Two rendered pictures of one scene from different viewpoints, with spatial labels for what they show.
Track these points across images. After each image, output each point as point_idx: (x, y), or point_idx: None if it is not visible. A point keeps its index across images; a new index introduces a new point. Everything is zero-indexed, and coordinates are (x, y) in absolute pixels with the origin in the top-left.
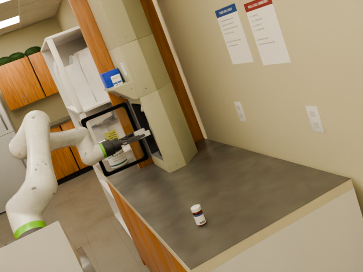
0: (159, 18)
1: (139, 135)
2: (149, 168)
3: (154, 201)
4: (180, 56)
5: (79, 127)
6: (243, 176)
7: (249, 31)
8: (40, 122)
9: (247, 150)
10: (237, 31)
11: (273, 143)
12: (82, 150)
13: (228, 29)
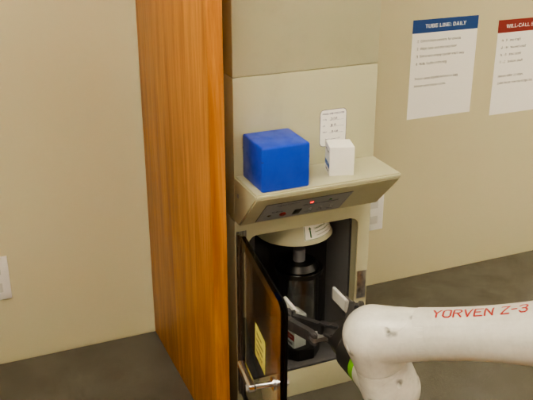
0: (112, 5)
1: (348, 301)
2: None
3: (514, 394)
4: None
5: (381, 305)
6: (494, 297)
7: (487, 61)
8: None
9: (372, 285)
10: (458, 60)
11: (435, 248)
12: (412, 368)
13: (433, 55)
